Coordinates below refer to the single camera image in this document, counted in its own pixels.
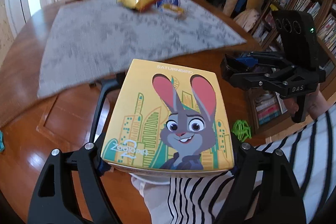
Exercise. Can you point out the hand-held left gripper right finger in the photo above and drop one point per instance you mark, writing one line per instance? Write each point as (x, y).
(244, 161)

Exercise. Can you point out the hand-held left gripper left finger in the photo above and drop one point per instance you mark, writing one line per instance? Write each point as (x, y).
(92, 161)

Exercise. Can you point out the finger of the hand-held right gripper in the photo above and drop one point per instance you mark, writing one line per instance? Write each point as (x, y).
(241, 78)
(270, 60)

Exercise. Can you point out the yellow rabbit-print box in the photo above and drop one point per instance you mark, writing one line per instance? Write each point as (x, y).
(168, 108)

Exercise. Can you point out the person's right hand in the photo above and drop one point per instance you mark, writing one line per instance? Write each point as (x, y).
(317, 103)

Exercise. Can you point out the green plastic toy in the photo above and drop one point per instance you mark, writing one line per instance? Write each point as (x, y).
(241, 129)

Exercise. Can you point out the rows of shelved books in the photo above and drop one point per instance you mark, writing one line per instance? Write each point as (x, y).
(309, 3)

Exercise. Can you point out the cream jacket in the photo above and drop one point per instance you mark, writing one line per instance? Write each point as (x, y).
(246, 19)

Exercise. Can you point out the striped shirt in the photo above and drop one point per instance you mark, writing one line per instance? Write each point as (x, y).
(315, 161)

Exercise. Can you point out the white cloth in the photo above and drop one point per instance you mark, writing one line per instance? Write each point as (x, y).
(149, 203)

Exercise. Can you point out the teal cloth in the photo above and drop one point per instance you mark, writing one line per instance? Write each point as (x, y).
(1, 142)

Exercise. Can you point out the small yellow brown packet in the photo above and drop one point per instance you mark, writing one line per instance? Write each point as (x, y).
(173, 8)

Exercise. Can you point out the grey leaf-pattern placemat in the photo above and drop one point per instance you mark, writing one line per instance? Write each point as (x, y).
(118, 37)

